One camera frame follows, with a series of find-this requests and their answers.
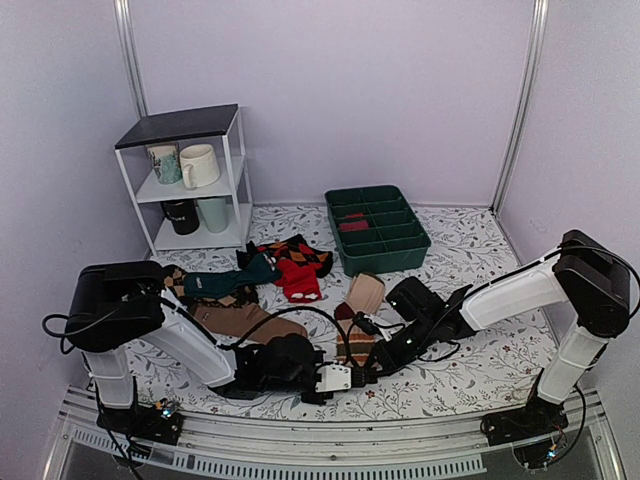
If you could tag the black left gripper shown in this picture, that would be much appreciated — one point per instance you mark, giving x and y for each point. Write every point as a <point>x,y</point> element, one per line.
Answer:
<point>318,401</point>

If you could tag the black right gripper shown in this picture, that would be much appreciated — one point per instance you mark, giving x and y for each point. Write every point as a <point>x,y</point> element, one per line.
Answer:
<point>388,360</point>

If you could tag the beige striped sock pair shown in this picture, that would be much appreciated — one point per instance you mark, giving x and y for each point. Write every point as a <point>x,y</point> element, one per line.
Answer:
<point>363,299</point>

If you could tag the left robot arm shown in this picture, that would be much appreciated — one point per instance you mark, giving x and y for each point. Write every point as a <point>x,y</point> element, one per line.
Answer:
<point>115,304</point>

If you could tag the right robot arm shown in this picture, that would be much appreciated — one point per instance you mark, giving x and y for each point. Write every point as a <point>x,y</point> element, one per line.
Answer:
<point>580,277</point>

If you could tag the red santa sock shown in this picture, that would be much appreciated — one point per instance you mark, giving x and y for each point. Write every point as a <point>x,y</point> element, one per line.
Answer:
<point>299,283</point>

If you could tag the green divided organizer tray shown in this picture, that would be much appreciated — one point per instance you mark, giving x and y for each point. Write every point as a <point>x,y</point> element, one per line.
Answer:
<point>396,239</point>

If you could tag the red rolled sock in tray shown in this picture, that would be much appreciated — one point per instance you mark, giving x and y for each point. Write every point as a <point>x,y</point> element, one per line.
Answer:
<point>353,223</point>

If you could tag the brown tan sock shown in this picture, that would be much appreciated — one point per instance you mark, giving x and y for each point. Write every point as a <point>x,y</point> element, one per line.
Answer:
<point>235,322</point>

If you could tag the black orange argyle sock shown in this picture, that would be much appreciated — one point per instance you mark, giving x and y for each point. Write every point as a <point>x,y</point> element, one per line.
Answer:
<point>295,249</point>

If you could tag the dark green sock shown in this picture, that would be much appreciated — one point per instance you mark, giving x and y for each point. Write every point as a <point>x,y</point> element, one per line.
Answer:
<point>260,270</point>

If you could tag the brown argyle sock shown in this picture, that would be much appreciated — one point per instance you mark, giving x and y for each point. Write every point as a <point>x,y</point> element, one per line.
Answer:
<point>174,278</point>

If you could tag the pale green mug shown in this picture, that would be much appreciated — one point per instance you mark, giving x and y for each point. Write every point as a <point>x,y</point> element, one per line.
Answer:
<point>214,213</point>

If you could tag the black mug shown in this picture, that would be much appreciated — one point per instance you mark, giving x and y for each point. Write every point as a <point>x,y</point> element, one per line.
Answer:
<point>183,216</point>

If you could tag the cream white mug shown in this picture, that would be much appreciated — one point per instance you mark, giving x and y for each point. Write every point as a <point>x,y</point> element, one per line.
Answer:
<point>199,166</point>

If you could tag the white shelf unit black top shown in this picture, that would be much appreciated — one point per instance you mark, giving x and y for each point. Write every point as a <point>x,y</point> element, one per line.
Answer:
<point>221,126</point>

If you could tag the teal patterned mug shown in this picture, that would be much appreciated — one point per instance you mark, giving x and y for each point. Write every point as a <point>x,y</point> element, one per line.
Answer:
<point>165,162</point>

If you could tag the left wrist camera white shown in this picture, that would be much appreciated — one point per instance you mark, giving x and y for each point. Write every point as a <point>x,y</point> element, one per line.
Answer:
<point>332,378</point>

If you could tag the aluminium front rail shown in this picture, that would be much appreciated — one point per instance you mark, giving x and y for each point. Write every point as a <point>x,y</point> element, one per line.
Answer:
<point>222,447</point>

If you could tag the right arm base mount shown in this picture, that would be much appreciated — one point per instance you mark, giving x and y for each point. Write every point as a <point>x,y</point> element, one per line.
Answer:
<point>537,417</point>

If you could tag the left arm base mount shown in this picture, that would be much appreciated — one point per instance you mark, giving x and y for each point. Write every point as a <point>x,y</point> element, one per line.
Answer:
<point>160,425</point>

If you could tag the right aluminium corner post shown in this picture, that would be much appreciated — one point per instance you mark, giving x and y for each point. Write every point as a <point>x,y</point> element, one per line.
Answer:
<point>531,66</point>

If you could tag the aluminium corner post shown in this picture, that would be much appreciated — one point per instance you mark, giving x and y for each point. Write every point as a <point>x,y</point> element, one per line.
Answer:
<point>125,31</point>
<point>531,66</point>

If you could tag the left aluminium corner post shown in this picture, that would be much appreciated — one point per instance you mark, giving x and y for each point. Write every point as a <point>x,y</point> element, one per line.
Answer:
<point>125,31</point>

